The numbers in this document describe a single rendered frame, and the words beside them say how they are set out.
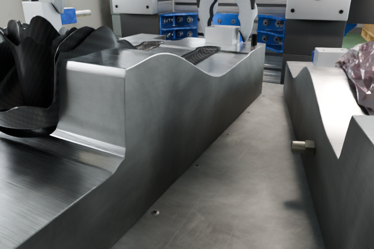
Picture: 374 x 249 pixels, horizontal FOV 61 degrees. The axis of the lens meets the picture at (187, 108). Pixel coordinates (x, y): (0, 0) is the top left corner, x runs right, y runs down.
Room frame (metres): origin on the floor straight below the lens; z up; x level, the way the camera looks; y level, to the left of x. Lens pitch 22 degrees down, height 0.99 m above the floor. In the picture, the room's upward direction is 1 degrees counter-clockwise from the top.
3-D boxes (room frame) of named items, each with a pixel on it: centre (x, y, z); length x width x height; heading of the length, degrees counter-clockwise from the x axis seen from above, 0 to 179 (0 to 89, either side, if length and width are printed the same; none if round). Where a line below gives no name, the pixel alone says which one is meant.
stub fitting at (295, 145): (0.27, -0.11, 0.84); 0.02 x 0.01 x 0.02; 79
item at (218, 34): (0.60, -0.09, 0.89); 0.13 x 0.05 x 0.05; 151
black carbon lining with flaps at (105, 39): (0.39, 0.08, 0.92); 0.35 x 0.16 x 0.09; 151
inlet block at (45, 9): (0.62, 0.23, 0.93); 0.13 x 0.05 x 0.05; 151
